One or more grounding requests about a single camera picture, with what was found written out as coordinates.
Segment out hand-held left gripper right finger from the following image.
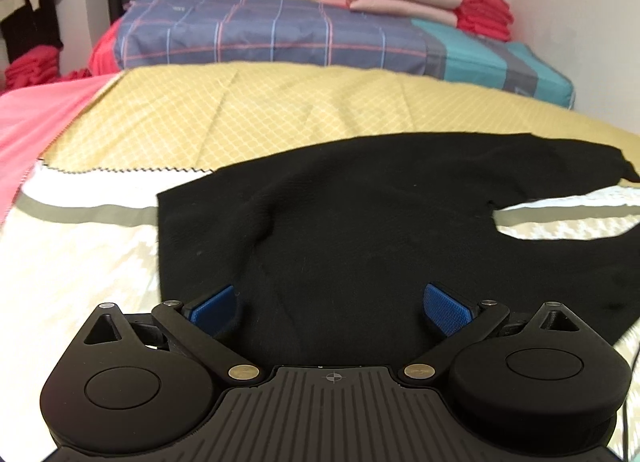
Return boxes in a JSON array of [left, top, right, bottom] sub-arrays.
[[400, 283, 593, 388]]

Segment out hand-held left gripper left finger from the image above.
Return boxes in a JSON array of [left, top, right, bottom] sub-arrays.
[[82, 284, 263, 388]]

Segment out black pants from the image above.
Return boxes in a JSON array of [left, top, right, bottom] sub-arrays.
[[156, 132, 640, 368]]

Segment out yellow patterned cloth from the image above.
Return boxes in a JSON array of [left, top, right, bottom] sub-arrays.
[[39, 63, 640, 177]]

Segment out teal and grey folded quilt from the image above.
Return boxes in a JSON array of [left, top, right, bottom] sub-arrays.
[[410, 16, 576, 110]]

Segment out pink bed sheet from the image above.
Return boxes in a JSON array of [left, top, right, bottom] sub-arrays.
[[0, 72, 121, 223]]

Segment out red sheet under plaid quilt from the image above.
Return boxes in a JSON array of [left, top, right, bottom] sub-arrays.
[[89, 19, 126, 75]]

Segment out blue plaid folded quilt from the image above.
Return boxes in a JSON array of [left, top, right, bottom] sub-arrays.
[[114, 0, 451, 77]]

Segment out pile of red cloths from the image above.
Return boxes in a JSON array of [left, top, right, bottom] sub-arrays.
[[5, 45, 93, 91]]

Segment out stack of red folded cloths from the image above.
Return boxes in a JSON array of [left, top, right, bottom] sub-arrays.
[[454, 0, 515, 40]]

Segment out dark hanging clothes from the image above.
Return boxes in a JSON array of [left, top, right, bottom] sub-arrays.
[[0, 0, 63, 63]]

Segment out thin black cable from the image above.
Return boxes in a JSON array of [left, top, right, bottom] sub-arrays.
[[617, 337, 640, 462]]

